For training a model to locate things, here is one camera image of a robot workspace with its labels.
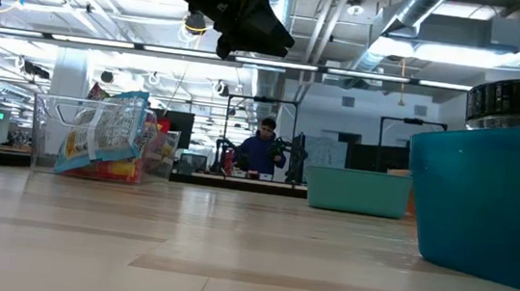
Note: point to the black background monitor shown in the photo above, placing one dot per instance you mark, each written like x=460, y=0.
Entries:
x=177, y=127

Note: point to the red-edged ramen packet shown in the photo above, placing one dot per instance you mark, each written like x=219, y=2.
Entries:
x=163, y=125

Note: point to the long ceiling light strip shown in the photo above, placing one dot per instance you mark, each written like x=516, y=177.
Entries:
x=345, y=72

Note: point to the black aluminium table frame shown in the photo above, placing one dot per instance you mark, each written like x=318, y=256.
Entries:
x=236, y=185

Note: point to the distant table robot arm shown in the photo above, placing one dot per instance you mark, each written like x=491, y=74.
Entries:
x=295, y=156
x=222, y=153

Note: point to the black gantry frame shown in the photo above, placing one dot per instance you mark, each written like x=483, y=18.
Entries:
x=412, y=121
x=265, y=99

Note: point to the clear plastic container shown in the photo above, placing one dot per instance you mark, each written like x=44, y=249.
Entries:
x=42, y=142

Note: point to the person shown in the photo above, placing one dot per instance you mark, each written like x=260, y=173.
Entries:
x=259, y=152

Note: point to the white building column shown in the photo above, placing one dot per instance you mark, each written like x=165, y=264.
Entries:
x=71, y=72

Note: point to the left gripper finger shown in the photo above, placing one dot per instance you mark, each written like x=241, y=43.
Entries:
x=267, y=35
x=225, y=45

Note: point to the blue white beef ramen packet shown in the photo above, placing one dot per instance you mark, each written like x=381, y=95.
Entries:
x=111, y=134

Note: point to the silver round air duct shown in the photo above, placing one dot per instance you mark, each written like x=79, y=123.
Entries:
x=399, y=15
x=265, y=97

